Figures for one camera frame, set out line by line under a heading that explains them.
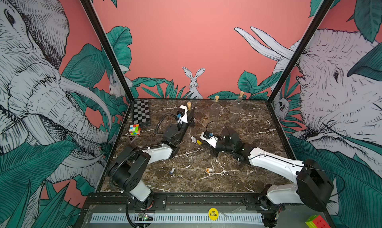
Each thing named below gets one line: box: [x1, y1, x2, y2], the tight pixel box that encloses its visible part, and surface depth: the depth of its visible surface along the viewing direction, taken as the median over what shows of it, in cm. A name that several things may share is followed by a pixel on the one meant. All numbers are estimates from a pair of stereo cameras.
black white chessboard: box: [132, 98, 152, 126], surface depth 110 cm
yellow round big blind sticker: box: [208, 207, 219, 222], surface depth 72 cm
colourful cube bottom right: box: [304, 214, 332, 228], surface depth 67 cm
